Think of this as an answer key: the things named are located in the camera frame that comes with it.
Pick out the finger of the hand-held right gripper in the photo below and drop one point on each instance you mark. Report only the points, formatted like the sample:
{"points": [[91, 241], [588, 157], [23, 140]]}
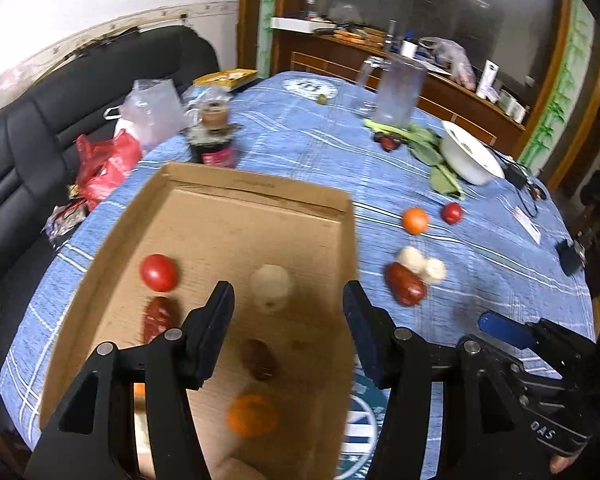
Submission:
{"points": [[502, 327]]}

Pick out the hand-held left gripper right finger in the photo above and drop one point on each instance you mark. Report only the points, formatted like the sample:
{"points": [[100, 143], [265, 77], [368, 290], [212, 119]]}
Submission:
{"points": [[367, 335]]}

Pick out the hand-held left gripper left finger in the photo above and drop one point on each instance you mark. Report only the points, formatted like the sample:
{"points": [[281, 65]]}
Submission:
{"points": [[207, 340]]}

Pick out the large red jujube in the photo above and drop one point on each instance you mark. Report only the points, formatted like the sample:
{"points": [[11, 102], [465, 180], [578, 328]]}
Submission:
{"points": [[405, 285], [157, 317]]}

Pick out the red tomato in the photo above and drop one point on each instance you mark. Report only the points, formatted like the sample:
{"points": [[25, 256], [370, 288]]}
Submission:
{"points": [[451, 212], [157, 272]]}

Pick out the brown cardboard box tray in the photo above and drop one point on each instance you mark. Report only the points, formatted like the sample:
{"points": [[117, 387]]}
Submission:
{"points": [[220, 220]]}

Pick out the person's right hand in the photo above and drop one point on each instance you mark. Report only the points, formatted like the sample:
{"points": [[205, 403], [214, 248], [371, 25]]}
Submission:
{"points": [[562, 462]]}

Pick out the small black metal gadget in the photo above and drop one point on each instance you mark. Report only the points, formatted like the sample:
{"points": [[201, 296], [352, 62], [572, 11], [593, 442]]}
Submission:
{"points": [[570, 257]]}

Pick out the white paper strip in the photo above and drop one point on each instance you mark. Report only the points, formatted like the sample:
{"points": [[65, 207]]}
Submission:
{"points": [[527, 225]]}

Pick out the white enamel bowl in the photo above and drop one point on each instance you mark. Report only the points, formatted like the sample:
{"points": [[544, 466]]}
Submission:
{"points": [[467, 157]]}

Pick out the dark snack wrapper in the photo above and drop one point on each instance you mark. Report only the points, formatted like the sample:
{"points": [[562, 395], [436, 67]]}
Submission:
{"points": [[67, 220]]}

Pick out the green leafy vegetable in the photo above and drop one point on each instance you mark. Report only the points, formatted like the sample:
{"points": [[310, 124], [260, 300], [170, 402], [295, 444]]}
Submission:
{"points": [[430, 152]]}

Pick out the small dark red jujube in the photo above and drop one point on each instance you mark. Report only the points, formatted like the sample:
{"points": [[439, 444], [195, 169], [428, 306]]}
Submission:
{"points": [[377, 136], [388, 143]]}

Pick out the dark jar with cork lid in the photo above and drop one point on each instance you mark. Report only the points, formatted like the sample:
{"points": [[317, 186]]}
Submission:
{"points": [[214, 145]]}

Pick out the red plastic bag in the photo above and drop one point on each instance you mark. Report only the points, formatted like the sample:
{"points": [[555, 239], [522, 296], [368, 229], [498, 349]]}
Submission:
{"points": [[105, 165]]}

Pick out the small white boxes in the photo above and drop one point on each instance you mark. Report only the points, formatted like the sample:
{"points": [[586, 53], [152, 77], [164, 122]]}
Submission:
{"points": [[512, 105]]}

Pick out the clear plastic bag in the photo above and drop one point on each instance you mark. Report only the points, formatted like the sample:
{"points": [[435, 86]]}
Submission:
{"points": [[152, 110]]}

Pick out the clear glass pitcher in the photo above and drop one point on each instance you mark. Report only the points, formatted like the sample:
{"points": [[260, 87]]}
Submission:
{"points": [[397, 95]]}

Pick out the tall white carton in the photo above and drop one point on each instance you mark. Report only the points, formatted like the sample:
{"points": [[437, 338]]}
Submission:
{"points": [[487, 80]]}

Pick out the yellow snack packet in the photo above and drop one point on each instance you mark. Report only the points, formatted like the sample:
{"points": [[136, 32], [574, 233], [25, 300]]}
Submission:
{"points": [[225, 79]]}

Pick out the translucent plastic bag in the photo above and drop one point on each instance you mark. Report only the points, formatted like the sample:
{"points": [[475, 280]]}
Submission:
{"points": [[450, 57]]}

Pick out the black leather sofa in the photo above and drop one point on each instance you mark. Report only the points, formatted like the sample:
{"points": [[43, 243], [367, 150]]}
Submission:
{"points": [[20, 135]]}

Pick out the small white container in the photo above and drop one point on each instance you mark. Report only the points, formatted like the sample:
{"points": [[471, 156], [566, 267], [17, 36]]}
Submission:
{"points": [[408, 49]]}

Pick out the clear bottle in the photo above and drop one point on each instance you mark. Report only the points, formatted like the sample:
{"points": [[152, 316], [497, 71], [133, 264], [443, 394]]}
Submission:
{"points": [[391, 37]]}

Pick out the flat white box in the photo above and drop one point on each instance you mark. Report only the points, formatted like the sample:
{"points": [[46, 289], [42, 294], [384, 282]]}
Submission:
{"points": [[295, 24]]}

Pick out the wooden cabinet with glass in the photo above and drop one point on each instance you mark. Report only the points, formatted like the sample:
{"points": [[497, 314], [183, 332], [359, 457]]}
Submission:
{"points": [[430, 0]]}

